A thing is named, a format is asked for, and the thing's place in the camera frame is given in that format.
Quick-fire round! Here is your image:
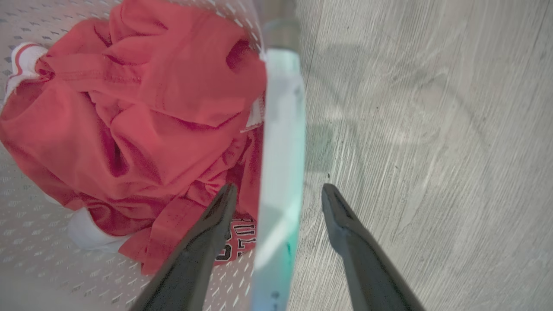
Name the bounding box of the white perforated laundry basket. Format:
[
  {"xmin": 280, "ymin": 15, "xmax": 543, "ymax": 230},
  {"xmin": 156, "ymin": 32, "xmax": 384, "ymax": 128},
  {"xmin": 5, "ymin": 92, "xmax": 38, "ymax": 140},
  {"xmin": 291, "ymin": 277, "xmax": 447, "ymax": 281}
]
[{"xmin": 0, "ymin": 0, "xmax": 307, "ymax": 311}]

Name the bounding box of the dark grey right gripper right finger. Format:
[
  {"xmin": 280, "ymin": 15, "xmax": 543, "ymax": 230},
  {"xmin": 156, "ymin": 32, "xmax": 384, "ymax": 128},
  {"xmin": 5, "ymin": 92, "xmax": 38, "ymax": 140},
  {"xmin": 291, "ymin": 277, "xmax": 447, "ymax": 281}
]
[{"xmin": 321, "ymin": 183, "xmax": 426, "ymax": 311}]

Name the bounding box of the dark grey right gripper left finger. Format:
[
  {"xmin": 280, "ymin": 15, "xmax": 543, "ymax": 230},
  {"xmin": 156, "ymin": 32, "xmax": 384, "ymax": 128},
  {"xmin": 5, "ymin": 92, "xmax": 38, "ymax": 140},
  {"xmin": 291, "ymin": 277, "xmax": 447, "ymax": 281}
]
[{"xmin": 130, "ymin": 183, "xmax": 238, "ymax": 311}]

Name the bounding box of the red jersey with white trim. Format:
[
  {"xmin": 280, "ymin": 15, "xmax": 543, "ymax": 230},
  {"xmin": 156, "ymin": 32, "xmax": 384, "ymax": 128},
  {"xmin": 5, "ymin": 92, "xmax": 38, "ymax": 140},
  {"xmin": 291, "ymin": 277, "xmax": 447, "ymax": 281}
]
[{"xmin": 0, "ymin": 0, "xmax": 267, "ymax": 275}]

